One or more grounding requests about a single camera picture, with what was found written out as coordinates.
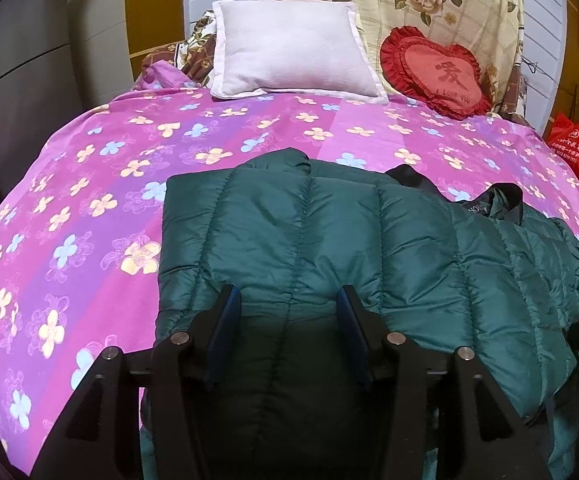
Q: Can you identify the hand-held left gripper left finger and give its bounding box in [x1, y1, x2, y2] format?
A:
[32, 284, 243, 480]

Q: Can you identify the red heart-shaped cushion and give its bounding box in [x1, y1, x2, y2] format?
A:
[380, 26, 493, 121]

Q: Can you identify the dark green puffer jacket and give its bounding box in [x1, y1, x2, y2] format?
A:
[140, 149, 579, 480]

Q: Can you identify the brown patterned quilt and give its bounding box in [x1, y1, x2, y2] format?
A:
[142, 0, 295, 88]

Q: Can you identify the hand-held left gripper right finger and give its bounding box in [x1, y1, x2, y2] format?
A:
[336, 285, 555, 480]

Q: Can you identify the white square pillow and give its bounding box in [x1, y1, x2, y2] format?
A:
[210, 0, 389, 106]

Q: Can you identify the pink floral bed sheet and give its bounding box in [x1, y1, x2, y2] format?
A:
[0, 60, 579, 478]

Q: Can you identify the grey cabinet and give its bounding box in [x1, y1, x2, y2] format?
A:
[0, 0, 86, 161]

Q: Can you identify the white cabinet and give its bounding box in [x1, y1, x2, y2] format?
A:
[67, 0, 136, 107]

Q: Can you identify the red shopping bag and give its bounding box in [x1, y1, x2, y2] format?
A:
[547, 112, 579, 192]

